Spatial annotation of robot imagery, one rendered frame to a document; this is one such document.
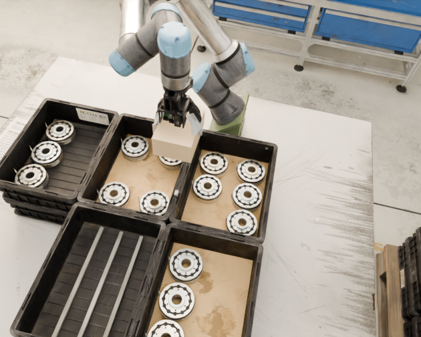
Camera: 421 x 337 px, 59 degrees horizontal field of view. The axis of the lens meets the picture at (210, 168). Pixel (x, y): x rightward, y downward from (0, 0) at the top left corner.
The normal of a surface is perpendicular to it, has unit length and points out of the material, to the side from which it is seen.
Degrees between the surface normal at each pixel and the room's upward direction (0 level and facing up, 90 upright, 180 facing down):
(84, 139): 0
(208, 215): 0
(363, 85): 0
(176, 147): 90
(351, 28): 90
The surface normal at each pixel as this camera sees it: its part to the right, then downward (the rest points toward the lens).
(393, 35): -0.24, 0.78
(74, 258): 0.06, -0.59
